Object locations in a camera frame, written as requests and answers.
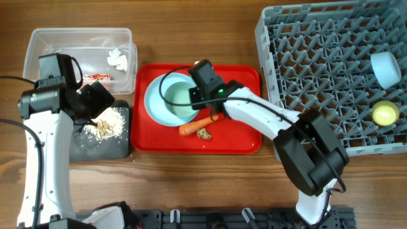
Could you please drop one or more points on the brown food scrap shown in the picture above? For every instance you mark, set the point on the brown food scrap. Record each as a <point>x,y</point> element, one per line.
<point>203,134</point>

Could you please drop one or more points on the yellow plastic cup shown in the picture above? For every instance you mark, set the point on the yellow plastic cup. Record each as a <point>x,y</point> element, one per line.
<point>385,113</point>

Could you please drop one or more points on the light blue plate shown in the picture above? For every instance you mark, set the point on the light blue plate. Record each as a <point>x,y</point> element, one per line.
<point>155,105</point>

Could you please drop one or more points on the orange carrot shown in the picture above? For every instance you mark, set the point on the orange carrot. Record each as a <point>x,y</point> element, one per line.
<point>192,127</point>

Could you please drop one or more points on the white tissue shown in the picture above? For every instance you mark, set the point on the white tissue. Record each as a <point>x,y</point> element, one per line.
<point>117,60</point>

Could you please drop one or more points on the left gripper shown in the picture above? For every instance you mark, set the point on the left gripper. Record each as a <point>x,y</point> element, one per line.
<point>102,98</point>

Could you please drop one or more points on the grey dishwasher rack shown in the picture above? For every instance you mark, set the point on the grey dishwasher rack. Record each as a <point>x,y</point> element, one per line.
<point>317,56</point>

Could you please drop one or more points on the light blue bowl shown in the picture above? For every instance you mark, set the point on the light blue bowl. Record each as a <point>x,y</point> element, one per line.
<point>386,69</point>

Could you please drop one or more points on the rice with peanut shells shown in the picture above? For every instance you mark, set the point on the rice with peanut shells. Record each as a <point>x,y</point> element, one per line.
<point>110,125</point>

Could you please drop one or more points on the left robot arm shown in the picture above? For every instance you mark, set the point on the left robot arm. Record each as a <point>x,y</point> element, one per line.
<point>52,111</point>

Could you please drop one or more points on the black plastic tray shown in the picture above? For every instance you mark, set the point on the black plastic tray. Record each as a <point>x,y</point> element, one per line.
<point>84,149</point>

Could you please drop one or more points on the green small bowl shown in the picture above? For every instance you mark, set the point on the green small bowl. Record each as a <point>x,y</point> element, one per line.
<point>178,93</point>

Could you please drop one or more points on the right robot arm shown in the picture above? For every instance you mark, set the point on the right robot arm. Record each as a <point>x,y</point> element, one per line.
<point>309,150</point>

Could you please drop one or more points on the red snack wrapper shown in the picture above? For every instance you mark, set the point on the red snack wrapper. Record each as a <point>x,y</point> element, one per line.
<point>96,77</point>

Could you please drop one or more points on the clear plastic bin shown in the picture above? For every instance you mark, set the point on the clear plastic bin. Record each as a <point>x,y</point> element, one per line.
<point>90,47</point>

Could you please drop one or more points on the red serving tray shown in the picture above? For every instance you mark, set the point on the red serving tray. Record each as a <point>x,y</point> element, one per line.
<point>228,136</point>

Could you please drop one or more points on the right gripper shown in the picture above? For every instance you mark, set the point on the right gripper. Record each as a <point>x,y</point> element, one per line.
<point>197,97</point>

